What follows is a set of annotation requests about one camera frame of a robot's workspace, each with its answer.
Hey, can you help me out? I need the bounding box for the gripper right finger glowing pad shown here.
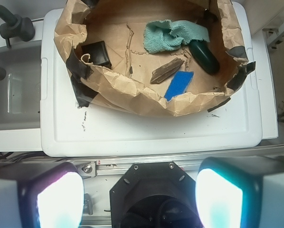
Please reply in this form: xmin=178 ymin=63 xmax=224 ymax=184
xmin=195 ymin=156 xmax=284 ymax=228

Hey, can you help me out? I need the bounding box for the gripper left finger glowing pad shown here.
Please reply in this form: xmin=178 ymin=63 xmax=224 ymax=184
xmin=0 ymin=162 xmax=84 ymax=228

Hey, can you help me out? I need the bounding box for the teal terry cloth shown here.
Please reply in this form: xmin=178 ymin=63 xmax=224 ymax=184
xmin=143 ymin=19 xmax=210 ymax=54

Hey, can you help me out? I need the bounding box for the white plastic bin lid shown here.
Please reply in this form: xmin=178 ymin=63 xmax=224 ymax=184
xmin=40 ymin=9 xmax=263 ymax=157

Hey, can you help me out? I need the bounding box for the white sink basin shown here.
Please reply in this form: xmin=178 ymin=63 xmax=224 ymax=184
xmin=0 ymin=20 xmax=43 ymax=152

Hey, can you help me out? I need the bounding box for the blue sponge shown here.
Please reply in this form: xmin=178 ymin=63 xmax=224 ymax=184
xmin=164 ymin=71 xmax=194 ymax=102

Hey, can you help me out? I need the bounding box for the brown wood piece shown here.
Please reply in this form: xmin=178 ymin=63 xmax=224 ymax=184
xmin=150 ymin=57 xmax=184 ymax=84

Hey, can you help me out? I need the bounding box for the crumpled brown paper bag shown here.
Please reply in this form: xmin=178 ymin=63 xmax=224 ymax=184
xmin=54 ymin=0 xmax=255 ymax=116

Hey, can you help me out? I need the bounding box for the dark green cylindrical bottle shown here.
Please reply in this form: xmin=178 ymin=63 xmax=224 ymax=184
xmin=188 ymin=40 xmax=220 ymax=75

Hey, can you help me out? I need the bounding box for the black square block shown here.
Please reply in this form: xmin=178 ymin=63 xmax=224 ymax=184
xmin=82 ymin=41 xmax=112 ymax=68

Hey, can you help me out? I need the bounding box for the dark grey sink faucet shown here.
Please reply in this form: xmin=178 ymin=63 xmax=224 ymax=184
xmin=0 ymin=5 xmax=35 ymax=48

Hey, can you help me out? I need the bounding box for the aluminium frame rail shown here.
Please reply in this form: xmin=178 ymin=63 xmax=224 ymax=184
xmin=0 ymin=142 xmax=284 ymax=179

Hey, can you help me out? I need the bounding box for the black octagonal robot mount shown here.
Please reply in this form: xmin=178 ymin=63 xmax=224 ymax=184
xmin=110 ymin=161 xmax=203 ymax=228

